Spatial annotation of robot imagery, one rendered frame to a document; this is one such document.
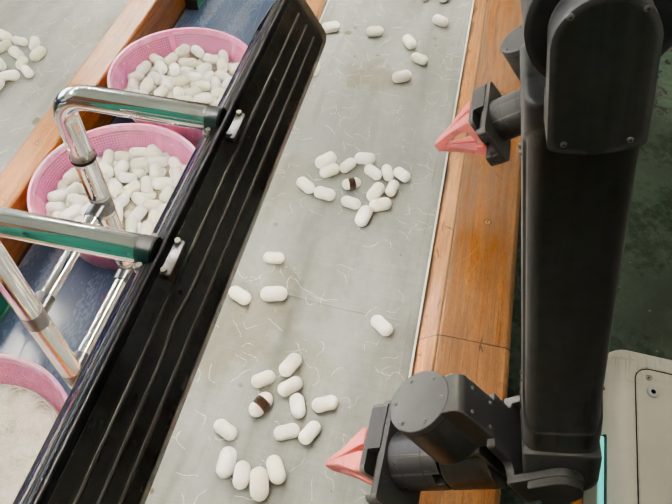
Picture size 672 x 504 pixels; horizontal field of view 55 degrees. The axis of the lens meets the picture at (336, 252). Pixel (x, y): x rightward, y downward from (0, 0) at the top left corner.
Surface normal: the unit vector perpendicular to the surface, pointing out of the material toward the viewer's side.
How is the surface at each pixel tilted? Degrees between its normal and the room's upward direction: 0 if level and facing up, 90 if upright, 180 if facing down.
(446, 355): 0
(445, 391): 41
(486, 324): 0
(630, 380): 6
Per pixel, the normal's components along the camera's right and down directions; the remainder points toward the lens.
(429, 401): -0.62, -0.62
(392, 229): 0.01, -0.61
